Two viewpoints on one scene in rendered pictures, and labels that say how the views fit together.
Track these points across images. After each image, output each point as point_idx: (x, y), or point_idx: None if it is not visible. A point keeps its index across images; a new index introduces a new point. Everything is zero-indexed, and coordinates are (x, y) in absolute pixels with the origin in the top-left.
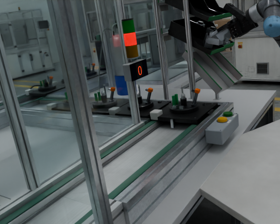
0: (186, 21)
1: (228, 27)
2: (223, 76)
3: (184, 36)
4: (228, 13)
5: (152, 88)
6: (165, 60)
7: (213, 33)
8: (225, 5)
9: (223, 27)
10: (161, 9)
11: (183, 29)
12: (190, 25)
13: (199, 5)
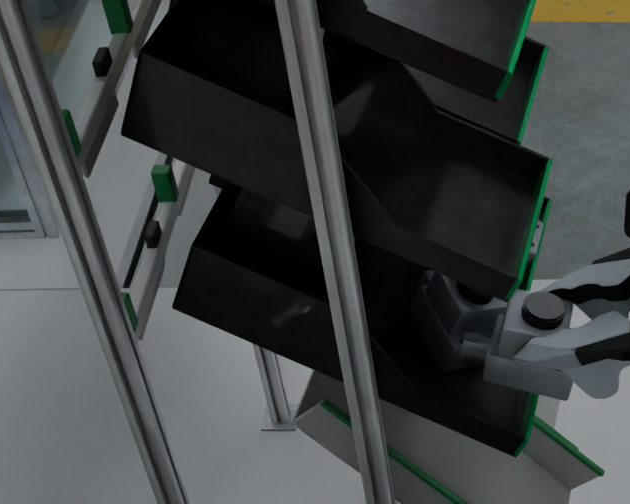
0: (342, 294)
1: (625, 294)
2: (536, 441)
3: (309, 342)
4: (537, 86)
5: None
6: (18, 121)
7: (544, 361)
8: None
9: None
10: (89, 159)
11: (303, 304)
12: (363, 310)
13: (361, 84)
